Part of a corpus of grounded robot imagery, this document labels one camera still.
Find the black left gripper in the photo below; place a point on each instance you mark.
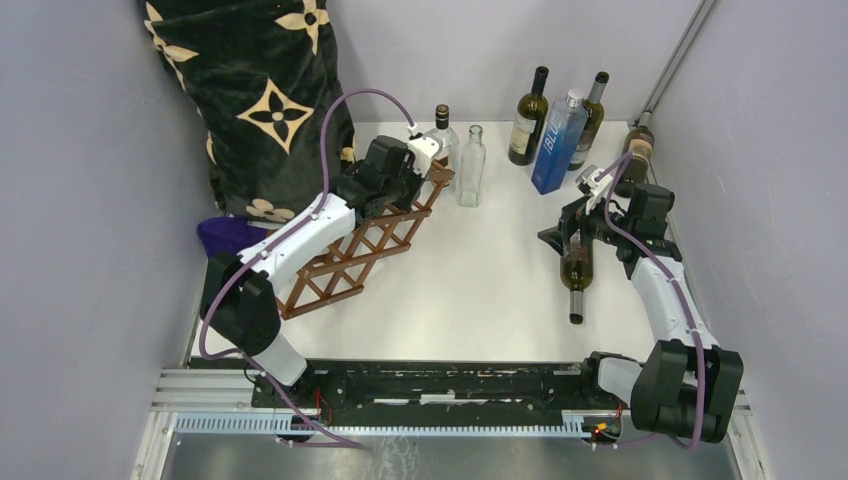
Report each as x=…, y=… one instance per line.
x=408, y=168

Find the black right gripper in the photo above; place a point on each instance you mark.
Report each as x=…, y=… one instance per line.
x=573, y=219

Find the tall clear glass bottle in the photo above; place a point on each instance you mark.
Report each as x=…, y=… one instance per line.
x=473, y=157

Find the brown wooden wine rack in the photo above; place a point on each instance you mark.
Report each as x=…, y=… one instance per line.
x=341, y=270

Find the blue square vodka bottle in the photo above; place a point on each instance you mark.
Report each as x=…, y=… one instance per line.
x=560, y=138

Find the green wine bottle black cap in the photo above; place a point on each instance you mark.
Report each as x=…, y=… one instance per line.
x=528, y=124

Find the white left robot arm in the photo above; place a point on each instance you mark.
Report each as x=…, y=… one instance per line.
x=239, y=295

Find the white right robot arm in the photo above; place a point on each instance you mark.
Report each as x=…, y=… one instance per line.
x=688, y=386

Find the clear liquor bottle black cap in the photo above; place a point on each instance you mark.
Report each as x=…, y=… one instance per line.
x=448, y=155

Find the green wine bottle grey cap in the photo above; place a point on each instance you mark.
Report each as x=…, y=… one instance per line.
x=595, y=115

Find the black floral plush blanket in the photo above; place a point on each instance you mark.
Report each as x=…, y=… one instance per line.
x=263, y=77

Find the purple cloth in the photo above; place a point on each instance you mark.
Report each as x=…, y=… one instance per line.
x=228, y=234

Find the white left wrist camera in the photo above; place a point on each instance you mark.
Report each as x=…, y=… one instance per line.
x=424, y=149

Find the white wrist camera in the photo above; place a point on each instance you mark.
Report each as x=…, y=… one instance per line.
x=594, y=182
x=424, y=149

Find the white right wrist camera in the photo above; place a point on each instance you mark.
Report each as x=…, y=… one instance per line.
x=594, y=182

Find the grey slotted cable duct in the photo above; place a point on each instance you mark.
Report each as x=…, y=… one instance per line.
x=285, y=424

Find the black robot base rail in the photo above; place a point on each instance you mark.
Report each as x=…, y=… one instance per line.
x=365, y=393

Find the grey aluminium wall rail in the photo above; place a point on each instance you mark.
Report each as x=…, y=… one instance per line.
x=687, y=40

